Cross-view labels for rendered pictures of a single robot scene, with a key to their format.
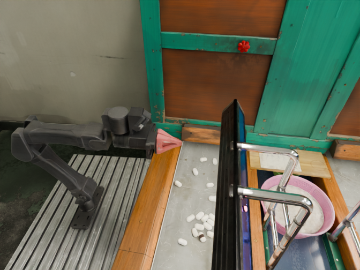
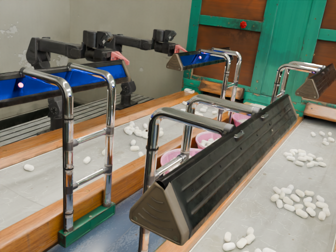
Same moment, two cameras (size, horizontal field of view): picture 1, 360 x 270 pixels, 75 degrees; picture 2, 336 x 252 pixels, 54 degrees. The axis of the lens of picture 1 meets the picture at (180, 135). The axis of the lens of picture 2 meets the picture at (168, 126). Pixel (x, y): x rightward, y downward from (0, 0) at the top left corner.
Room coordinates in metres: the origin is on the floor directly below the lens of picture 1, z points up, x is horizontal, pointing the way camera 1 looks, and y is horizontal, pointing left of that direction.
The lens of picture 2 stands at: (-1.27, -0.59, 1.30)
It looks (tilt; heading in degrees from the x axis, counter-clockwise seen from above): 20 degrees down; 20
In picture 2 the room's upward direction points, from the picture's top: 6 degrees clockwise
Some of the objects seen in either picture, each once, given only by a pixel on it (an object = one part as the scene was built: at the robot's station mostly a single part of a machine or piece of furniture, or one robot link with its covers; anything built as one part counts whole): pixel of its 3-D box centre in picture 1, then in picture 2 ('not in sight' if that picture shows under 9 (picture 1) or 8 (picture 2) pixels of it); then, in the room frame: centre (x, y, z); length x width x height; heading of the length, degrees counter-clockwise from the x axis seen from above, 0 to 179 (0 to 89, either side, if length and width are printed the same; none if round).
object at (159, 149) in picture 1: (166, 139); (181, 51); (0.54, 0.04, 1.07); 0.09 x 0.07 x 0.07; 85
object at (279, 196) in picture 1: (252, 216); (213, 93); (0.38, -0.22, 0.90); 0.20 x 0.19 x 0.45; 170
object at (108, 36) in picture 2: not in sight; (106, 44); (-0.06, 0.16, 1.13); 0.07 x 0.06 x 0.11; 175
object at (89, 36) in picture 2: not in sight; (88, 44); (-0.05, 0.26, 1.11); 0.12 x 0.09 x 0.12; 85
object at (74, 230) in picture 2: not in sight; (69, 149); (-0.58, -0.05, 0.90); 0.20 x 0.19 x 0.45; 170
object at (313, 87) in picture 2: not in sight; (321, 77); (0.30, -0.69, 1.08); 0.62 x 0.08 x 0.07; 170
